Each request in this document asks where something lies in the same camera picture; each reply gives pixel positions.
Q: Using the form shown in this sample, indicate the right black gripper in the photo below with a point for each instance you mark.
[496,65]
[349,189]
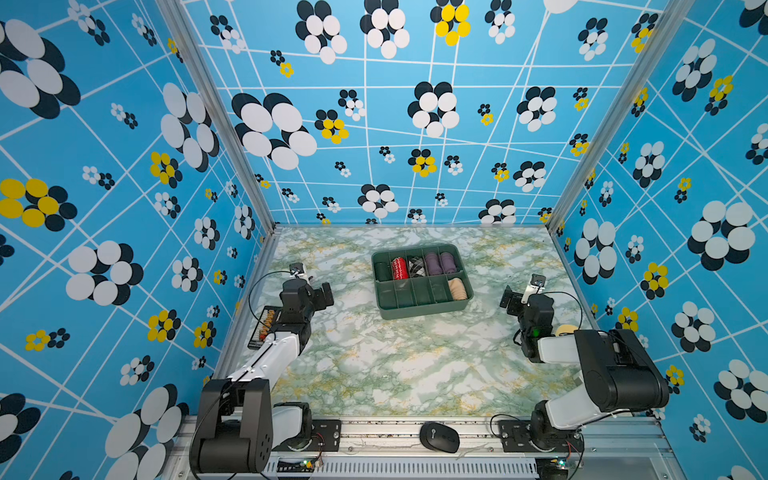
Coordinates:
[516,302]

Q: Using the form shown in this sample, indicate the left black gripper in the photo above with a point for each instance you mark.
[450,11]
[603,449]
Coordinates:
[317,302]

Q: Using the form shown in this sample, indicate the beige purple striped sock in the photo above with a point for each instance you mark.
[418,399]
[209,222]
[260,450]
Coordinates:
[457,289]

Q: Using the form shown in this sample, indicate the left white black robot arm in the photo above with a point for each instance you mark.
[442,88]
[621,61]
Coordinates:
[238,424]

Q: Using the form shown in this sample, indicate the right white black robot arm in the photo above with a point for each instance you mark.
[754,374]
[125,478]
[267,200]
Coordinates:
[617,374]

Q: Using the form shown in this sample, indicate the black tray with skewers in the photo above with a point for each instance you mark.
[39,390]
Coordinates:
[266,319]

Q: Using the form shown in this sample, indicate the yellow round sponge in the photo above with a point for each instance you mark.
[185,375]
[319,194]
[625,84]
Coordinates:
[566,330]

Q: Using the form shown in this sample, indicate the dark green rolled sock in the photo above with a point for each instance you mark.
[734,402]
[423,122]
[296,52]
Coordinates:
[383,271]

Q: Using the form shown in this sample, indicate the dark purple rolled sock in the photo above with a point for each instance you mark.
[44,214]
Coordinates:
[448,263]

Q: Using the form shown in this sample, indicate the red rolled sock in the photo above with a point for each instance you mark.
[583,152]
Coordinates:
[399,268]

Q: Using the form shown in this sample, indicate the green plastic organizer tray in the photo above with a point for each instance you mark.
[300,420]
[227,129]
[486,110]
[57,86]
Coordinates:
[399,299]

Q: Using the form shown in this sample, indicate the black white argyle rolled sock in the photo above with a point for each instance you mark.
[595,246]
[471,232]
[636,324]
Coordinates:
[416,267]

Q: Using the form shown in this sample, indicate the right green circuit board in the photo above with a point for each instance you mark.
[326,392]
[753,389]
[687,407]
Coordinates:
[554,469]

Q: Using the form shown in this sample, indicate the green circuit board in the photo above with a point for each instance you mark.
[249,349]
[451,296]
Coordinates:
[554,469]
[296,466]

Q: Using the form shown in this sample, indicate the black computer mouse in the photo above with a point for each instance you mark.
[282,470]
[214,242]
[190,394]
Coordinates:
[439,437]

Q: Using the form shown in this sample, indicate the left green circuit board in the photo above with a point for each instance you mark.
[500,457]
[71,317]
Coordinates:
[296,466]

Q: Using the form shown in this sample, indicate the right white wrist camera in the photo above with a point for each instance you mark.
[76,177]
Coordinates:
[535,286]

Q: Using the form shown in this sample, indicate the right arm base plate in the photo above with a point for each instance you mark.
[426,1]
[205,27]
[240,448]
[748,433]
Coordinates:
[515,437]

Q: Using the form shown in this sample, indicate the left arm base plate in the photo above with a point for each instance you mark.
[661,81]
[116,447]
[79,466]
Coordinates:
[325,436]

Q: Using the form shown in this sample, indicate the aluminium front rail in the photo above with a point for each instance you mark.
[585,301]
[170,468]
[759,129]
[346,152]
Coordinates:
[623,447]

